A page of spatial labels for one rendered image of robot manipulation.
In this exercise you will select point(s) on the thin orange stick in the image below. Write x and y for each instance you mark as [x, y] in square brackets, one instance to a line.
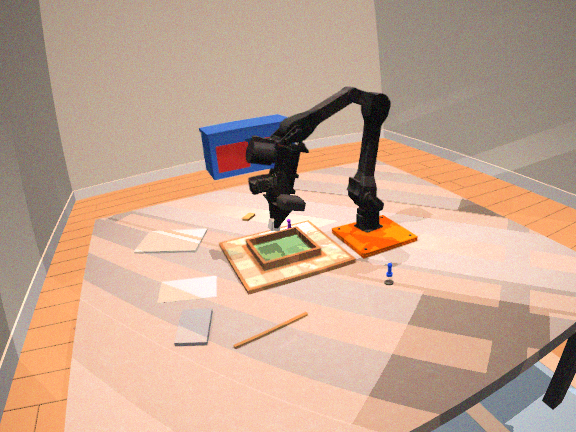
[267, 332]

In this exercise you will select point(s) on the white die with black pips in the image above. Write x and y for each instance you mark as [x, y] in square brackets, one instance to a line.
[271, 225]

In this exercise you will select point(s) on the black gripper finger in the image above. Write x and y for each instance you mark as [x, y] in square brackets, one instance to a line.
[280, 215]
[271, 207]

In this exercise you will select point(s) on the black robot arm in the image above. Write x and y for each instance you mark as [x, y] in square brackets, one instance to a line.
[362, 188]

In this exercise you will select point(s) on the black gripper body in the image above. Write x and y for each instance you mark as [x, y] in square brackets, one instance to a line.
[285, 182]

